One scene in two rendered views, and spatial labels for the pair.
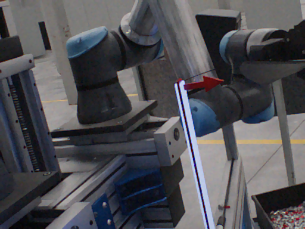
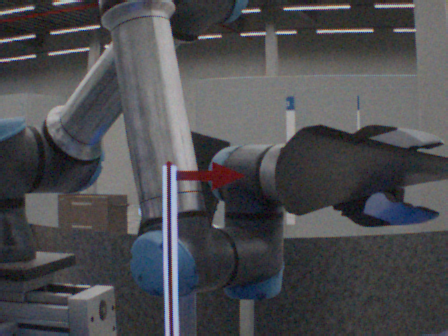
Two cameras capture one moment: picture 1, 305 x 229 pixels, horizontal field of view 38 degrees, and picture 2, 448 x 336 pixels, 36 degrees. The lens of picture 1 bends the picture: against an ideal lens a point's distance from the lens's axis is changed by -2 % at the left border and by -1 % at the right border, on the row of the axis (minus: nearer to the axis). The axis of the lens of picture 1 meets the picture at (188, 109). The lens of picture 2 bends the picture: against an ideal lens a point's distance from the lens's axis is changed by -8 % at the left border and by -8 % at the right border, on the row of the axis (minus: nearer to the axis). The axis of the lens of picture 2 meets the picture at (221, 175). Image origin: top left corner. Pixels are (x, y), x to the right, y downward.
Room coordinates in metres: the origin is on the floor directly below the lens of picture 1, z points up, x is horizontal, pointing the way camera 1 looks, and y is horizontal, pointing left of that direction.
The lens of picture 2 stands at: (0.02, 0.09, 1.19)
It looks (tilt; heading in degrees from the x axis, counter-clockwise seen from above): 1 degrees down; 348
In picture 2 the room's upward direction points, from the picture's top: straight up
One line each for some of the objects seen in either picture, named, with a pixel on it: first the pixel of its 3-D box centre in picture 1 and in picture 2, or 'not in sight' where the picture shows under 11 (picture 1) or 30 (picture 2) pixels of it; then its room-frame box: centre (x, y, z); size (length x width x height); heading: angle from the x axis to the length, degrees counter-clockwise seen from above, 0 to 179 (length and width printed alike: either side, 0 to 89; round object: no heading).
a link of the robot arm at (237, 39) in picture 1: (246, 49); (254, 177); (0.93, -0.14, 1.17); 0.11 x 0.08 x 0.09; 25
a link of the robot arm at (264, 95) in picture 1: (249, 96); (245, 255); (0.92, -0.13, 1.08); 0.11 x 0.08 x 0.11; 126
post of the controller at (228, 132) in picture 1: (227, 124); (186, 311); (1.16, -0.09, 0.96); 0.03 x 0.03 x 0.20; 78
